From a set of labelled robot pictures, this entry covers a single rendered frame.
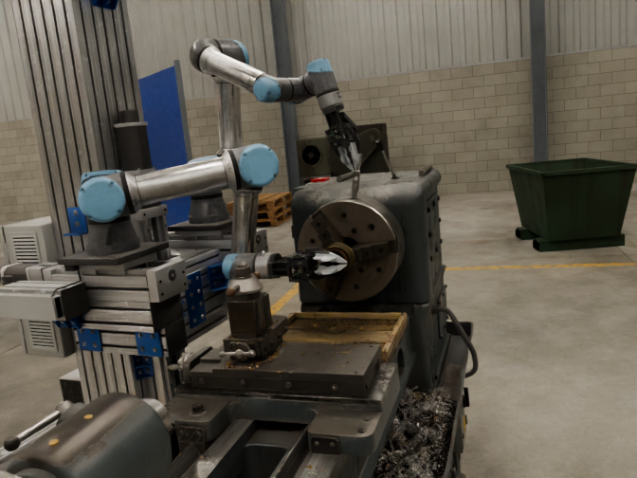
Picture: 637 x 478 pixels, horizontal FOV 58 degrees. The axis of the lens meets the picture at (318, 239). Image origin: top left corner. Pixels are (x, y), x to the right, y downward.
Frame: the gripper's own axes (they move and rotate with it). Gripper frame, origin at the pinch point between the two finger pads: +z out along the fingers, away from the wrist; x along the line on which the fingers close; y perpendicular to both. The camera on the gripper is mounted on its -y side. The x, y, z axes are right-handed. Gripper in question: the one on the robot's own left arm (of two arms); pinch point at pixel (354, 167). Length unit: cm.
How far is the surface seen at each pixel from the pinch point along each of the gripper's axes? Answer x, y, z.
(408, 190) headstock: 14.4, 0.6, 12.4
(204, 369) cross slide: -25, 79, 31
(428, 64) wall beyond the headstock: -62, -991, -145
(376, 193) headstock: 4.5, 1.1, 10.4
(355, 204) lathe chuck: 1.7, 18.0, 10.5
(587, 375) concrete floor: 49, -143, 148
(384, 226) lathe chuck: 7.7, 18.0, 19.2
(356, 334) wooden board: -5, 36, 44
